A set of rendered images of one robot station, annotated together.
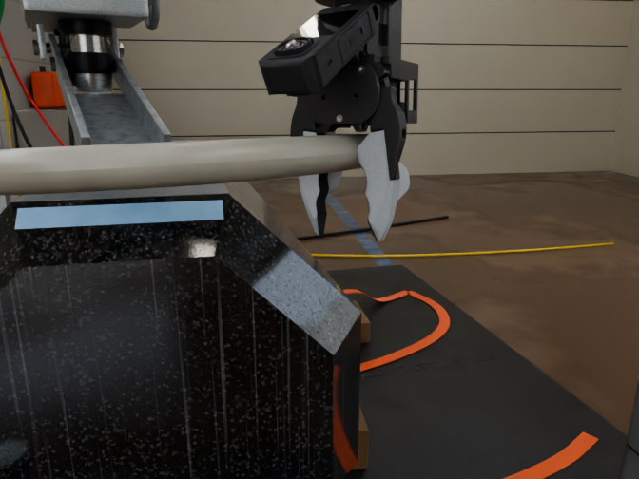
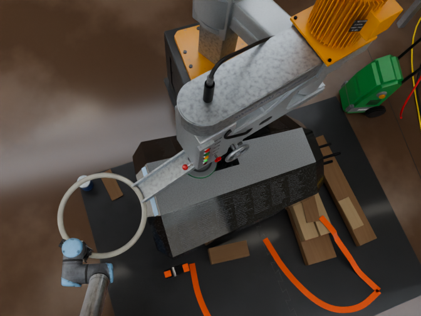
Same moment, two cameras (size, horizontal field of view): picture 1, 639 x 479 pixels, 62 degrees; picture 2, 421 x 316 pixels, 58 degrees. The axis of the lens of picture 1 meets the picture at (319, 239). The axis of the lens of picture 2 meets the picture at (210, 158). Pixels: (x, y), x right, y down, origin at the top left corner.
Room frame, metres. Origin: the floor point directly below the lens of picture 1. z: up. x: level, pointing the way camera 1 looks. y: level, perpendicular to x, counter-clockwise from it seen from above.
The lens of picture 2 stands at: (1.01, -0.23, 3.11)
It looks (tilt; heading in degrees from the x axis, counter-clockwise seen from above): 72 degrees down; 73
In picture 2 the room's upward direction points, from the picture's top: 12 degrees clockwise
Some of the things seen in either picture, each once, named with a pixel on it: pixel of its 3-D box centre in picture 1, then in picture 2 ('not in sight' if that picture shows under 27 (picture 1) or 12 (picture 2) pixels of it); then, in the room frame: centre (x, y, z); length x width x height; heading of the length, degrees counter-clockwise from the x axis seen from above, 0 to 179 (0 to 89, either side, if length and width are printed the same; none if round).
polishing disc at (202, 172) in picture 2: not in sight; (200, 160); (1.15, 0.47, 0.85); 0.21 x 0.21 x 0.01
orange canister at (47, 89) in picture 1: (51, 89); not in sight; (4.25, 2.04, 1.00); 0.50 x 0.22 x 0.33; 8
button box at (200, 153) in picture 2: not in sight; (204, 154); (1.14, 0.34, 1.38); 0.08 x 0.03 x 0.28; 27
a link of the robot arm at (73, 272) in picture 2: not in sight; (74, 273); (0.50, -0.15, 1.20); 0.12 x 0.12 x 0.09; 87
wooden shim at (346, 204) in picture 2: not in sight; (350, 212); (2.39, 0.17, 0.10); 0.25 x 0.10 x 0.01; 108
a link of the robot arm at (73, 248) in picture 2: not in sight; (73, 249); (0.49, -0.03, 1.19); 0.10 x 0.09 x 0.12; 87
